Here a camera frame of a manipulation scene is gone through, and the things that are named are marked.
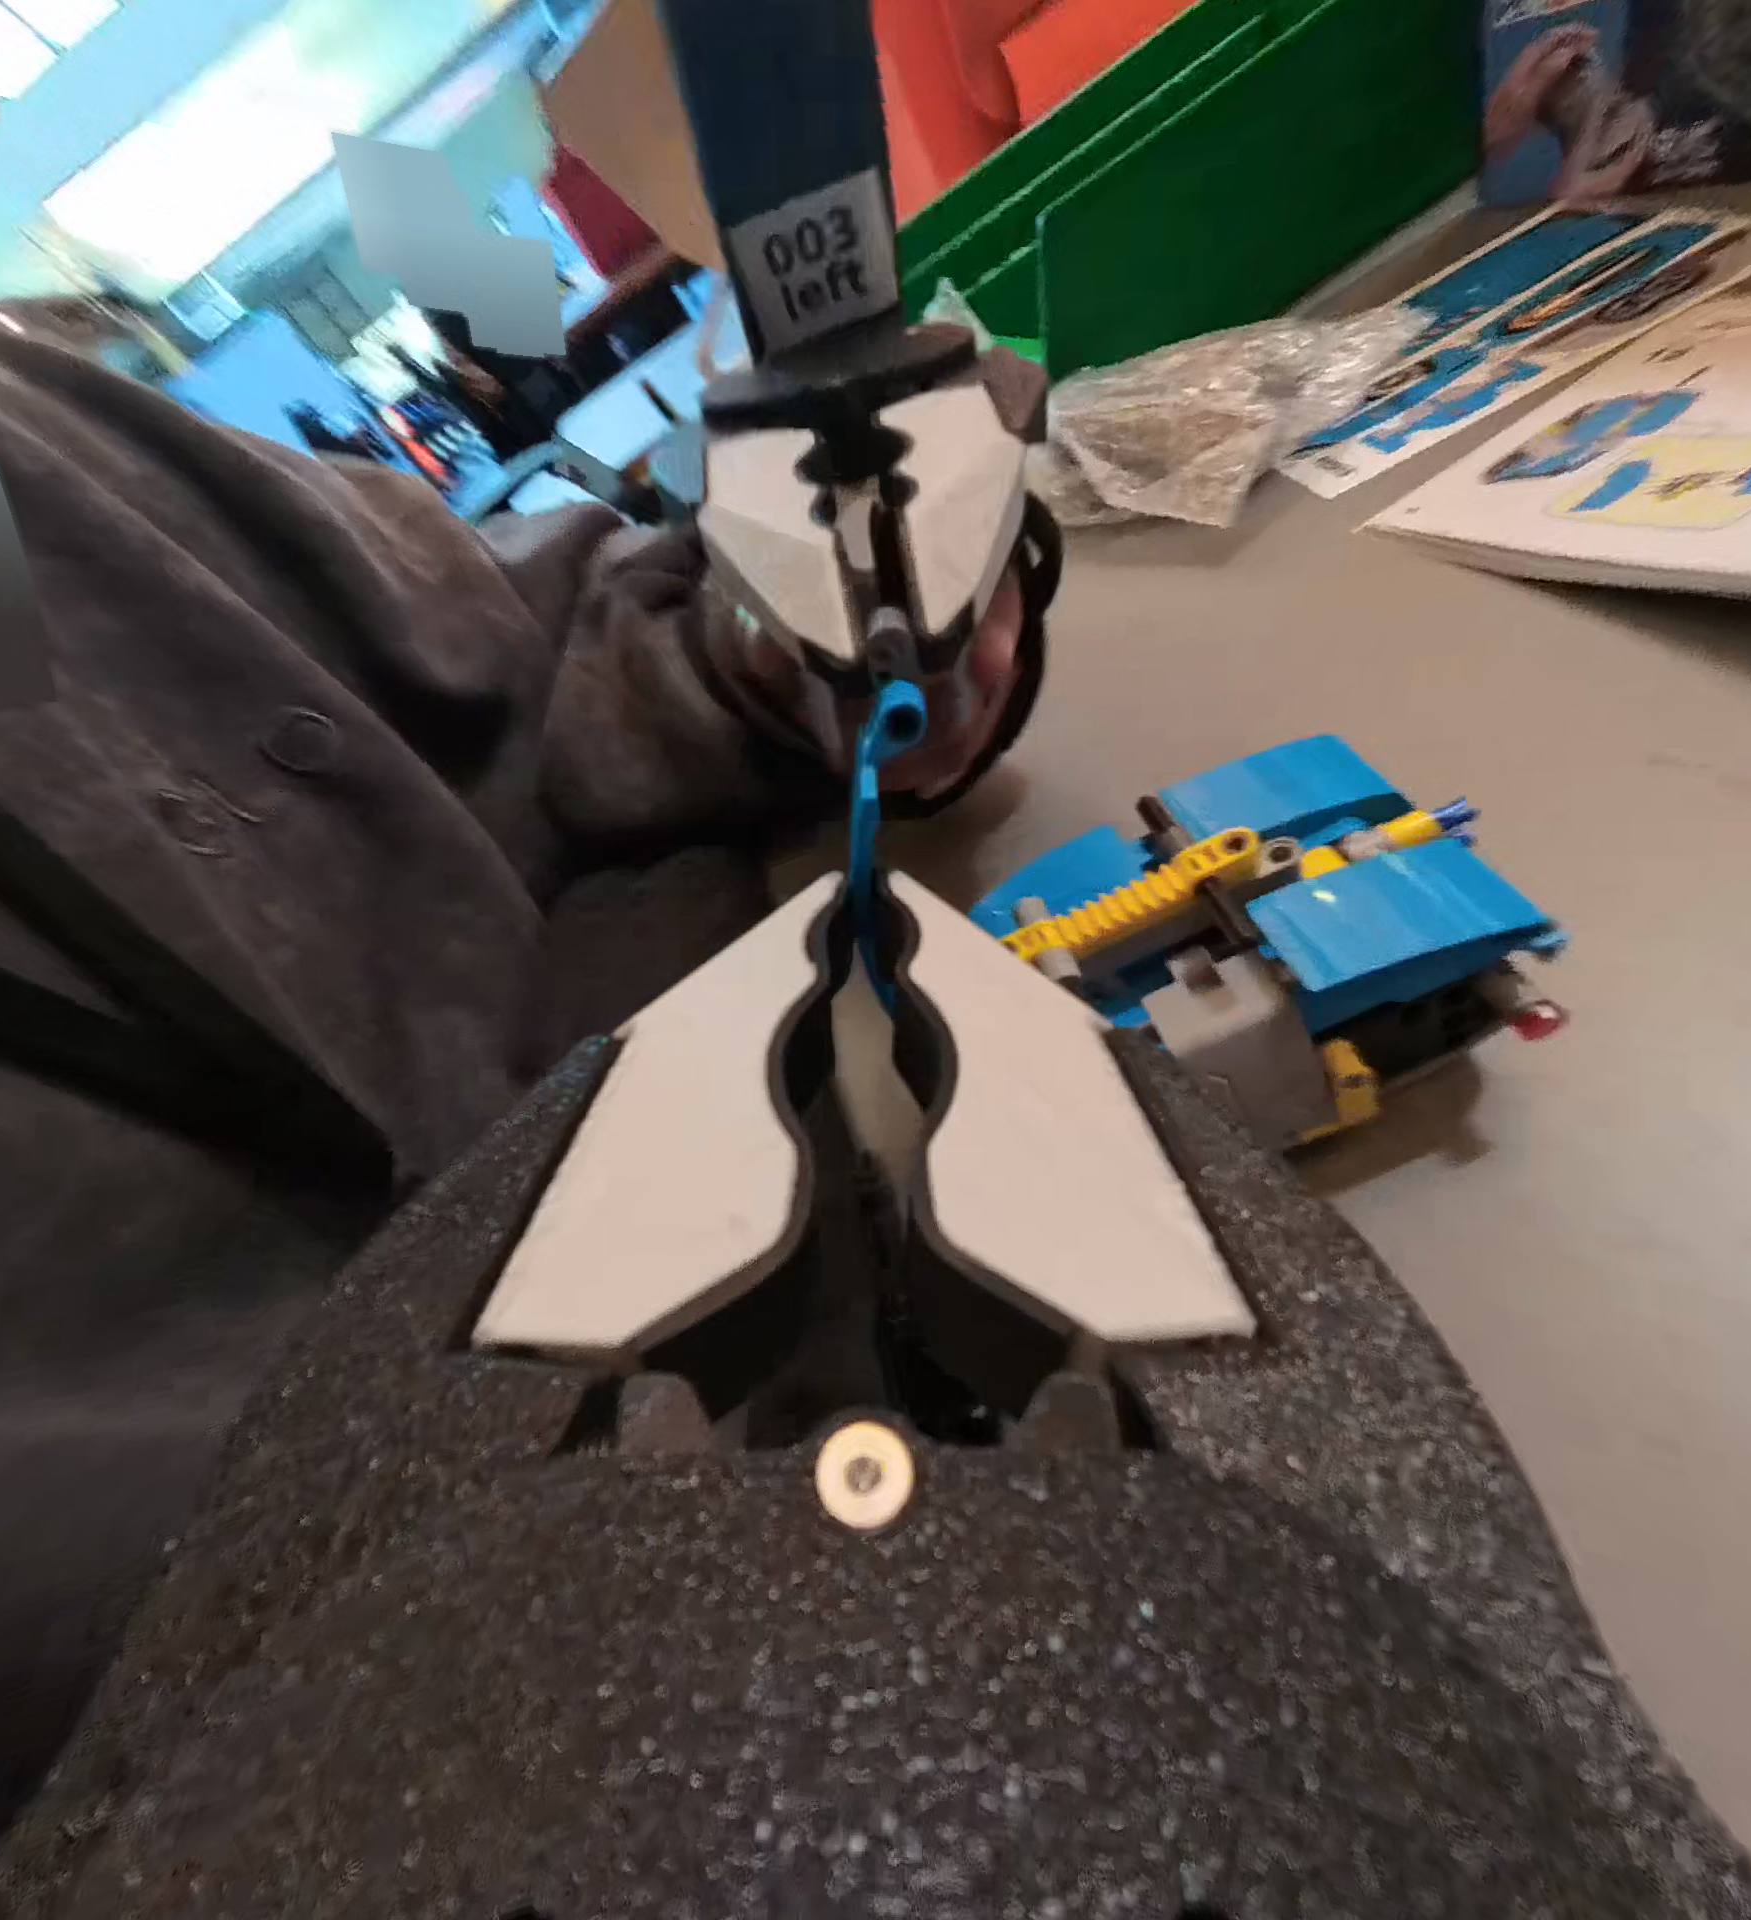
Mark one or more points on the blue curved brick panel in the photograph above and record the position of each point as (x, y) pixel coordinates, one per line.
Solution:
(867, 839)

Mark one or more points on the green plastic bin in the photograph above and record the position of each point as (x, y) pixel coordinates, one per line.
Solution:
(1235, 196)

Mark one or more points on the red box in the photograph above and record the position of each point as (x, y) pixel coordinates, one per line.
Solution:
(597, 211)

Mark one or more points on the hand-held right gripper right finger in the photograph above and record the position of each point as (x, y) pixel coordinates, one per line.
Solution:
(1069, 1185)

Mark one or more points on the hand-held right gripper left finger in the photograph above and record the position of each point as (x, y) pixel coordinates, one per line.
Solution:
(665, 1185)

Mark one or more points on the blue sticker sheet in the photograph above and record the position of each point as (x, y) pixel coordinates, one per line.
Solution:
(1490, 330)

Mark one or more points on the blue toy set box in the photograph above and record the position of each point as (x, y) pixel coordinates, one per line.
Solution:
(1640, 90)

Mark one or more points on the person's left forearm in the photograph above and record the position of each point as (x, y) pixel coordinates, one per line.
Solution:
(637, 645)

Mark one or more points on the blue toy brick car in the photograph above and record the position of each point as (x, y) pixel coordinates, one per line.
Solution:
(1401, 917)

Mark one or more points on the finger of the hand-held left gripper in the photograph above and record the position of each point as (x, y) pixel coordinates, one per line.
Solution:
(958, 494)
(771, 541)

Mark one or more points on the open instruction booklet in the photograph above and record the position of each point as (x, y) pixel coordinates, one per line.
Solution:
(1640, 494)

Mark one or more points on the tan board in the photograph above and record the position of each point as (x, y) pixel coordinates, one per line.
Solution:
(613, 90)

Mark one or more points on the orange plastic carry case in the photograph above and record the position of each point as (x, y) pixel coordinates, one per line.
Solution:
(995, 74)

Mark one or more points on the clear plastic bag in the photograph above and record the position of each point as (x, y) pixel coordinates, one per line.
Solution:
(1190, 419)

